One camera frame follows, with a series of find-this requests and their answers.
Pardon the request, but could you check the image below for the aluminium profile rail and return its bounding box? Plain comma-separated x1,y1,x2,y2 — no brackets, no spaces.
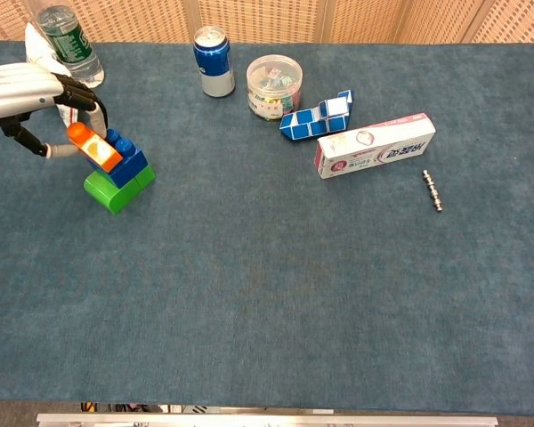
36,412,499,427

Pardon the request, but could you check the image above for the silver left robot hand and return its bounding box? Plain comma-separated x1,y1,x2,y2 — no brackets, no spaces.
0,61,109,160

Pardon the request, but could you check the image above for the woven wicker folding screen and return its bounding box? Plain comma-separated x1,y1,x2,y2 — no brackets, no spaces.
0,0,534,44

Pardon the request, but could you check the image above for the blue and white snake puzzle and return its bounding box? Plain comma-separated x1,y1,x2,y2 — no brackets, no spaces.
279,89,355,142

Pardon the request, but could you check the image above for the green toy block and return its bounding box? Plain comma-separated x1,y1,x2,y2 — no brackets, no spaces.
83,165,157,215

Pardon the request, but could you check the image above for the clear jar of colourful clips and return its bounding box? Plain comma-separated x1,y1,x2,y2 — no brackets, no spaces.
246,54,303,121

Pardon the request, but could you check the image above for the teal felt table cloth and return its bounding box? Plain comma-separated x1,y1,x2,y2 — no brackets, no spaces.
0,39,534,417

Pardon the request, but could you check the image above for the small beaded metal rod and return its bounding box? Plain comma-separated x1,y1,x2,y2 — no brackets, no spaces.
422,169,445,214

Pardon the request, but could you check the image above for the orange toy block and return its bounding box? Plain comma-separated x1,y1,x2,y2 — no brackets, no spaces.
67,121,124,173

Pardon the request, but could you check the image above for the blue and white drink can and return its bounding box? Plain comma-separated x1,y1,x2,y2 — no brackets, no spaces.
192,25,236,98

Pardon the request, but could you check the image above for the clear bottle with green label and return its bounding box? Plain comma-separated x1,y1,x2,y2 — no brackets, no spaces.
35,4,106,89

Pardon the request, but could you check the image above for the white and pink toothpaste box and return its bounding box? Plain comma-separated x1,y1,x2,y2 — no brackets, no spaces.
313,112,437,181

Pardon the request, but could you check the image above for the crumpled white snack bag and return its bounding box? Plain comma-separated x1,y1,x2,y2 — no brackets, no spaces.
24,21,81,130

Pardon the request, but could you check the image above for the blue toy block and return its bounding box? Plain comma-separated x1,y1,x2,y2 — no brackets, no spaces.
88,128,150,189

